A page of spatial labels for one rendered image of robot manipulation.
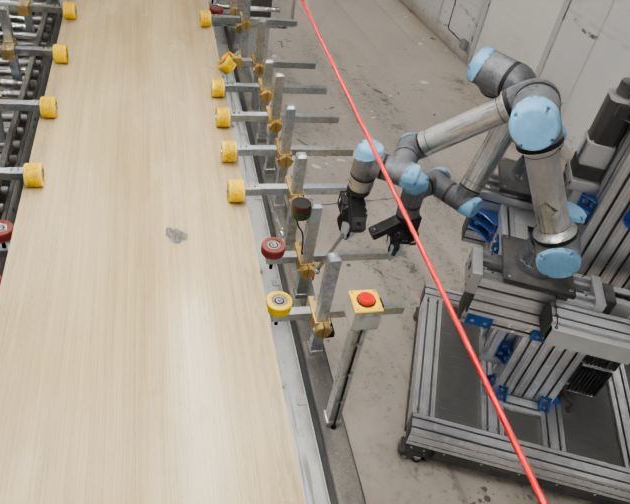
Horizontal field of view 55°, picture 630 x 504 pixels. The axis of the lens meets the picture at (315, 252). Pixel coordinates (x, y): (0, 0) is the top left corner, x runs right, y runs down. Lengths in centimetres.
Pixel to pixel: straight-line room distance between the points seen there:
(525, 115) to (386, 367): 166
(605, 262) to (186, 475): 149
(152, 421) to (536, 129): 117
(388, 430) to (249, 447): 126
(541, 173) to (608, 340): 64
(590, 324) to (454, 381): 82
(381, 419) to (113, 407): 143
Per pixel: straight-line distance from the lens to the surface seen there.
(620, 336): 208
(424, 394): 259
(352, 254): 210
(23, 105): 264
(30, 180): 224
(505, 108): 171
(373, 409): 276
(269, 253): 199
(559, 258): 177
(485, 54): 200
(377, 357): 294
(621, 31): 463
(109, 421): 160
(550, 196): 169
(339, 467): 178
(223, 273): 191
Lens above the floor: 224
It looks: 42 degrees down
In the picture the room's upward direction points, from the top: 11 degrees clockwise
